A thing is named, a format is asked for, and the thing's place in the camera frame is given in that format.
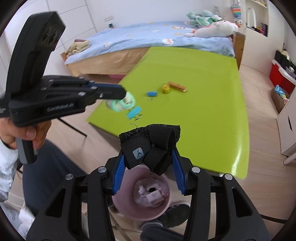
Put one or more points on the white cardboard box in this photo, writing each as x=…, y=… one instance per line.
x=154, y=194

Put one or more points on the yellow crumpled paper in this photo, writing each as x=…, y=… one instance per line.
x=166, y=88

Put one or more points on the mint green socks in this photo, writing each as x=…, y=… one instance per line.
x=126, y=103

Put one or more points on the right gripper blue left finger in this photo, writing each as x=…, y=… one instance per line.
x=103, y=183

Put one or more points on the red storage box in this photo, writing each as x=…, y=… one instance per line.
x=280, y=77

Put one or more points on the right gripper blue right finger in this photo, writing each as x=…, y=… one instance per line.
x=195, y=182

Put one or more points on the white plush toy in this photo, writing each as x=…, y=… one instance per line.
x=216, y=29

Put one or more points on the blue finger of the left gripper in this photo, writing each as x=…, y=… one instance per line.
x=105, y=87

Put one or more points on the wooden clothespin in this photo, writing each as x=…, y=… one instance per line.
x=177, y=86

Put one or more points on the green plush toys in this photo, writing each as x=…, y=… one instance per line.
x=202, y=19

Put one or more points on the bed with blue sheet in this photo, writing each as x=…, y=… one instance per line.
x=116, y=51

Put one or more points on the white socks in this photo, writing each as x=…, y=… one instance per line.
x=141, y=197

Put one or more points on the pink box under bed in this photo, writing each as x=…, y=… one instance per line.
x=113, y=76

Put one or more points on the blue binder clip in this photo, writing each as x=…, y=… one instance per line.
x=135, y=113
x=151, y=95

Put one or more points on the brown basket with toys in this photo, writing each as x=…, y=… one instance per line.
x=279, y=97

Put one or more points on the person's left hand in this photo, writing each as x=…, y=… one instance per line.
x=37, y=134

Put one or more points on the white drawer cabinet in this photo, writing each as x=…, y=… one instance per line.
x=286, y=127

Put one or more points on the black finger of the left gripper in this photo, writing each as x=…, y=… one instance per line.
x=113, y=94

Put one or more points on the pink trash bin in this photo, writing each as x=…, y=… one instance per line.
x=124, y=199

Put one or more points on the rainbow hanging bag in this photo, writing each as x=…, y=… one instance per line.
x=236, y=10

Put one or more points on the folded beige blanket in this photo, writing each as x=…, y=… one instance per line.
x=77, y=47

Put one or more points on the black socks with logo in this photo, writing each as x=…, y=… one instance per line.
x=151, y=145

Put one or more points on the black storage bins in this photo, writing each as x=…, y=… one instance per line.
x=284, y=61

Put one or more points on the white wall shelf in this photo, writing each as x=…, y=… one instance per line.
x=257, y=16

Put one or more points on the green top table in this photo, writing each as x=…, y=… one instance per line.
x=212, y=113

